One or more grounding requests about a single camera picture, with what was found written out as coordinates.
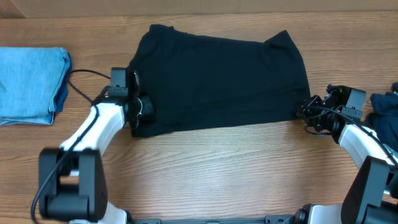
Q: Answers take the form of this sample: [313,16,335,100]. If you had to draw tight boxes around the dark navy garment pile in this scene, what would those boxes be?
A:
[365,82,398,152]

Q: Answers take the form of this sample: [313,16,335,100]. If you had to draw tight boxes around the folded light blue jeans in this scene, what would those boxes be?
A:
[1,47,72,126]

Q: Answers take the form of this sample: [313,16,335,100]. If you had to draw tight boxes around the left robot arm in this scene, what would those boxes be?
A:
[30,67,154,223]

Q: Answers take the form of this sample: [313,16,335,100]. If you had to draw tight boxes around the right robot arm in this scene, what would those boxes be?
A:
[288,85,397,224]

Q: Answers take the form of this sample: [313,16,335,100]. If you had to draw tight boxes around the black garment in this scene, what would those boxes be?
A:
[128,24,310,138]

